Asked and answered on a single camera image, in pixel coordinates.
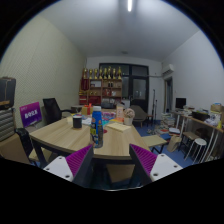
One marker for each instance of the white round stool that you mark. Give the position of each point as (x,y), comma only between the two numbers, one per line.
(200,141)

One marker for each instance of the black suitcase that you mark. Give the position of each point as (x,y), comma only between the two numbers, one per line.
(7,92)

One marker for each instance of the small cream notebook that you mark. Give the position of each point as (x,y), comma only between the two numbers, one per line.
(69,120)

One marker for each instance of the black tripod stand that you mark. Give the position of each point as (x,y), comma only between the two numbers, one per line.
(154,106)

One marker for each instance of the light wooden bench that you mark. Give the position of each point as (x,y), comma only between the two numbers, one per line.
(154,140)

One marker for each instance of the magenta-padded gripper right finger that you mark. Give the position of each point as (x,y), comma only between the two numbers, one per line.
(145,160)

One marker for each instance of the black chair backrest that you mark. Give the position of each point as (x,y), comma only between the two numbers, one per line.
(24,141)

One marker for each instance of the black cup white inside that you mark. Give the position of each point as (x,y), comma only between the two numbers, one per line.
(77,122)

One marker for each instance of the standing orange white card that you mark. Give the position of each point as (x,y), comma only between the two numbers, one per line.
(120,111)

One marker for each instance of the flat round red coaster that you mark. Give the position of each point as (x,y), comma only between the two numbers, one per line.
(105,131)

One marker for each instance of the white wall air conditioner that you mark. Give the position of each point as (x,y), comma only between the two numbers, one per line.
(168,70)

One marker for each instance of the brown paper bag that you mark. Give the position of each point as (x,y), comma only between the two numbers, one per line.
(174,144)

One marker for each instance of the orange book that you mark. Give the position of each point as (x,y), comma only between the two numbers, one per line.
(116,120)

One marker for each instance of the small round side table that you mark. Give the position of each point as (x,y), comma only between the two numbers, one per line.
(76,108)

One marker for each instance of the grey striped cushion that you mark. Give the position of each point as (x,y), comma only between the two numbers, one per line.
(6,125)

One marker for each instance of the ceiling tube light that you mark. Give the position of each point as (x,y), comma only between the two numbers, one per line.
(129,5)

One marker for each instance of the yellow gift box red ribbon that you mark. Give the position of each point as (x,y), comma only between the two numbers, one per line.
(87,110)

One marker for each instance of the dark glass door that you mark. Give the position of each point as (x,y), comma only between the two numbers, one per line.
(139,88)

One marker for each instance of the purple sign board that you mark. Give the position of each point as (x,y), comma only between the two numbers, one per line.
(30,114)

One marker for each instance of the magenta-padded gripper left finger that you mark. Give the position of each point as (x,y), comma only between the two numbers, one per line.
(78,160)

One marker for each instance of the large yellow notebook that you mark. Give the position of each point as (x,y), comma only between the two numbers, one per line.
(119,127)

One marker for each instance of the wooden shelf unit with trophies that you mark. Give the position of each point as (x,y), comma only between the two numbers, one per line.
(100,90)

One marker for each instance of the beige armchair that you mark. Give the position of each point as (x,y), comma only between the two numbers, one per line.
(139,114)

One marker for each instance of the blue drink bottle white cap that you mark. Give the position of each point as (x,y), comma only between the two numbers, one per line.
(96,126)

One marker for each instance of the pink flowers in white pot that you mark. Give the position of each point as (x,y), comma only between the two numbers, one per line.
(128,115)

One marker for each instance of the black computer monitor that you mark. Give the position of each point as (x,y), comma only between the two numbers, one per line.
(180,102)

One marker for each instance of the black office chair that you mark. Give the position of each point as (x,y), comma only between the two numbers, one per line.
(51,110)

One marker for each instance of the cluttered wooden side desk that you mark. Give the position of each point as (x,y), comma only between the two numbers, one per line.
(200,121)

